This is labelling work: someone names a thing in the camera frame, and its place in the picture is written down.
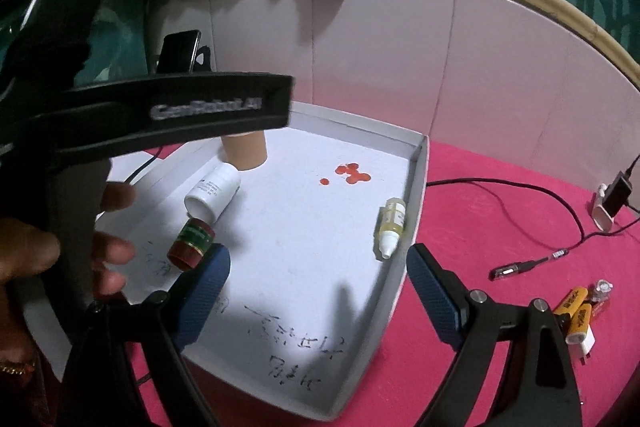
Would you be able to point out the red lighter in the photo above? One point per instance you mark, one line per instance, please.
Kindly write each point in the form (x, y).
(600, 297)

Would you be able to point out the black pen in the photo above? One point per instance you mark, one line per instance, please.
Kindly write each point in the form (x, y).
(519, 267)

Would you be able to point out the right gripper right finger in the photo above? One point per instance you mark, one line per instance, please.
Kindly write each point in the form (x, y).
(537, 385)

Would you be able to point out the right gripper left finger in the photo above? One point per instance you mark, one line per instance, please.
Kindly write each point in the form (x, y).
(100, 388)

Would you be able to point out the white partition board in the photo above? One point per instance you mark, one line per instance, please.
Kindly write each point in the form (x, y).
(489, 76)

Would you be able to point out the yellow lighter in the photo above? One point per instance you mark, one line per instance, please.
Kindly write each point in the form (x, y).
(571, 303)
(578, 330)

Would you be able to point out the black adapter in white dock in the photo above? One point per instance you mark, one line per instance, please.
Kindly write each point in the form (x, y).
(609, 199)

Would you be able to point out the yellowish dropper bottle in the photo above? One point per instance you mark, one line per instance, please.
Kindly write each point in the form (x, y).
(391, 226)

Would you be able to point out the black phone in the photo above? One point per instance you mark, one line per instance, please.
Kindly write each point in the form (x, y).
(178, 52)

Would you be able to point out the white pill bottle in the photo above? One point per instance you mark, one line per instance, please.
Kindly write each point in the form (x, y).
(208, 199)

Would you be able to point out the brown tape roll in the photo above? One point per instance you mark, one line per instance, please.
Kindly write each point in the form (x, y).
(245, 151)

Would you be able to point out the red cap small bottle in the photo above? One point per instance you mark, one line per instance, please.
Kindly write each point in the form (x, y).
(191, 244)

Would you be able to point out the white cardboard tray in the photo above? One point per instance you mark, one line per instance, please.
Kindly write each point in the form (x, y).
(308, 297)

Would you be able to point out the person left hand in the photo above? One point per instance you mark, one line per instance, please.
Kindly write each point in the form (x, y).
(26, 251)

